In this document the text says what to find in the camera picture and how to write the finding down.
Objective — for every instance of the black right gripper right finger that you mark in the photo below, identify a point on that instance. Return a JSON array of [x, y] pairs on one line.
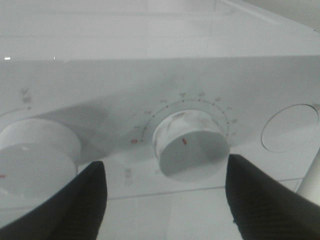
[[263, 209]]

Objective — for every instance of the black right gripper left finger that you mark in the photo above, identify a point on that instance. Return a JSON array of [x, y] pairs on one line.
[[75, 212]]

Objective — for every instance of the round white door button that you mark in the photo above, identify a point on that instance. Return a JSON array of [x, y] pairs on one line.
[[290, 128]]

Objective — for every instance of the white microwave knob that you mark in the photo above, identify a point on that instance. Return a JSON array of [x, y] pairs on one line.
[[189, 146], [37, 158]]

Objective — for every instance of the white microwave oven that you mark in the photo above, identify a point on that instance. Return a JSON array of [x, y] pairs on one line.
[[112, 70]]

